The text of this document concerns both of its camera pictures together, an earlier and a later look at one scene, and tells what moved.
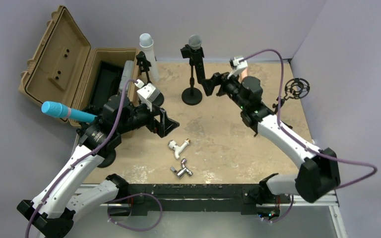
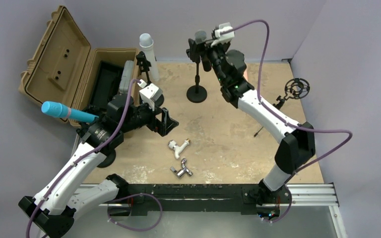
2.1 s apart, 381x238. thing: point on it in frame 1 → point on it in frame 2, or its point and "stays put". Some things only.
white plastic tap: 172,144 stays put
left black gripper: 165,124 stays put
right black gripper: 209,85 → 223,46
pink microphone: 244,74 stays put
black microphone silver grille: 195,41 → 200,37
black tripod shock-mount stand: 296,88 stays put
